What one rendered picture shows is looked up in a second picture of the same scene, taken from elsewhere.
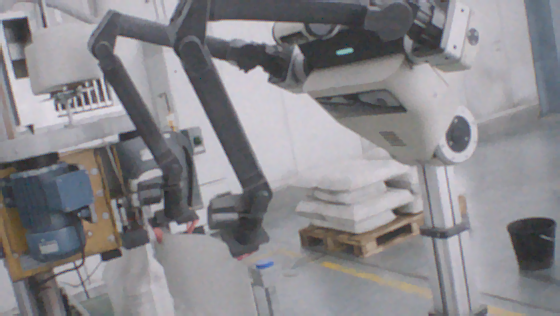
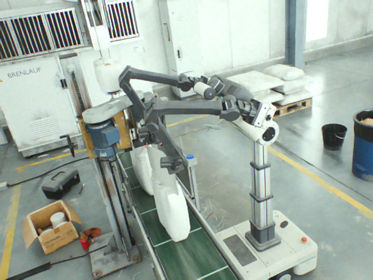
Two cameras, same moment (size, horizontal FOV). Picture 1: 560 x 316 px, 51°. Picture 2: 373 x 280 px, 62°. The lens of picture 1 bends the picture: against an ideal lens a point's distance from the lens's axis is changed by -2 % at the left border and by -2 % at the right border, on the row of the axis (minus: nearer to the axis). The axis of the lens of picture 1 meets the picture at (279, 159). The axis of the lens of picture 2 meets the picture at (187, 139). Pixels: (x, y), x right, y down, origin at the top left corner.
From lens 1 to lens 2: 74 cm
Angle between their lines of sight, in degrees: 21
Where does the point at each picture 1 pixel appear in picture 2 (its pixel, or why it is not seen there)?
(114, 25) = (129, 75)
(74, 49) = (112, 78)
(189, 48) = (150, 125)
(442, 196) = (259, 154)
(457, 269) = (261, 181)
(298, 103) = (238, 29)
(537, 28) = not seen: outside the picture
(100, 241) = (124, 144)
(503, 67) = (365, 10)
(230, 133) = (167, 144)
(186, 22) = (149, 117)
